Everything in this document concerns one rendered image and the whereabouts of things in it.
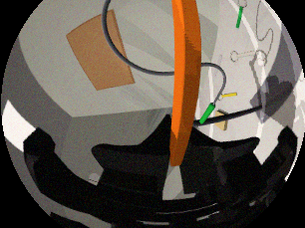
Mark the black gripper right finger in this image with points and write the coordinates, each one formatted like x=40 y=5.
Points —
x=203 y=154

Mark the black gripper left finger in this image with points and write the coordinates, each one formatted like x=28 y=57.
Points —
x=148 y=158

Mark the tan rectangular block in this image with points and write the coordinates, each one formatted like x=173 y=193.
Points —
x=222 y=124

